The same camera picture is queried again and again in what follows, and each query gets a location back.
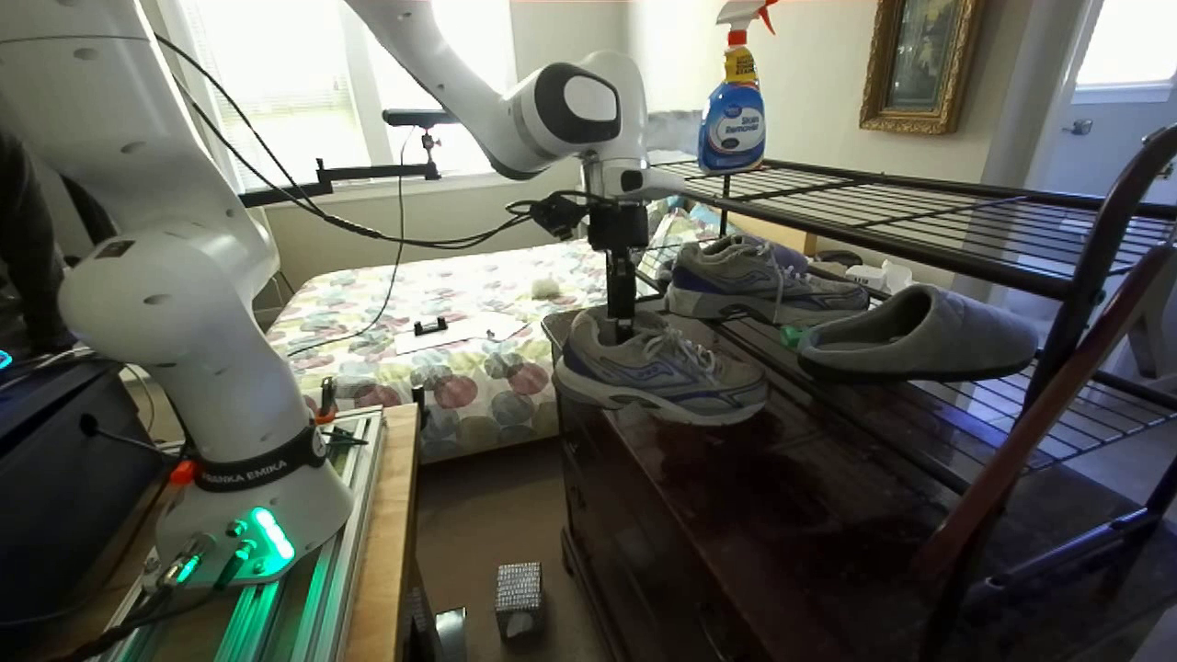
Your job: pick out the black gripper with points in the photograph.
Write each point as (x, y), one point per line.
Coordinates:
(623, 234)

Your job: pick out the white blue running sneaker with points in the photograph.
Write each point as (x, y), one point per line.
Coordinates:
(747, 290)
(662, 374)

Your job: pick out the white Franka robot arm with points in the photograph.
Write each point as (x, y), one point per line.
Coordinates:
(186, 308)

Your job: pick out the dark wooden cabinet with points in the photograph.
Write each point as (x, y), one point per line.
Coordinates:
(759, 526)

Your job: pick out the dark metal shoe rack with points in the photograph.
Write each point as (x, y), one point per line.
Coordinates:
(922, 253)

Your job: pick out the bed with floral cover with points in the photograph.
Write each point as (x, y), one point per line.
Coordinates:
(463, 316)

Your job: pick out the small green item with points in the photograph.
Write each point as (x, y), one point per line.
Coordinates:
(797, 335)

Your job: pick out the small black object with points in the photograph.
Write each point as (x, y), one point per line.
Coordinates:
(429, 325)

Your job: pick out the blue spray bottle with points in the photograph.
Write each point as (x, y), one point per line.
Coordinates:
(732, 124)

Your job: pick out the sparkly silver box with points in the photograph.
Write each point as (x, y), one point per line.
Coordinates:
(519, 602)

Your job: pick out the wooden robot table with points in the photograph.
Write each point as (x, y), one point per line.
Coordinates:
(391, 553)

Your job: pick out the gold framed picture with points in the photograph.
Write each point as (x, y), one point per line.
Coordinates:
(922, 60)

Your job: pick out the bright window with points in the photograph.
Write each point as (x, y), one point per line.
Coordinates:
(282, 86)

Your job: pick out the white door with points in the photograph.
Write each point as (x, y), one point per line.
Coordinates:
(1125, 135)

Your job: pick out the black equipment case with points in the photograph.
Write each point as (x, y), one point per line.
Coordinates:
(59, 492)

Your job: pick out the dark clothed person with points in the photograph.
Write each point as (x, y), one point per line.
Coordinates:
(32, 244)

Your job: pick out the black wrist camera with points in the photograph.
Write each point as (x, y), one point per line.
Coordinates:
(558, 214)

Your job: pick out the black stereo camera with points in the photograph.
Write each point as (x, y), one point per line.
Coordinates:
(419, 118)

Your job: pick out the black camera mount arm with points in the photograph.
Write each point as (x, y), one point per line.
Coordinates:
(318, 180)

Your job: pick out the aluminium mounting rail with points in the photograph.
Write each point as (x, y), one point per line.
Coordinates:
(333, 576)

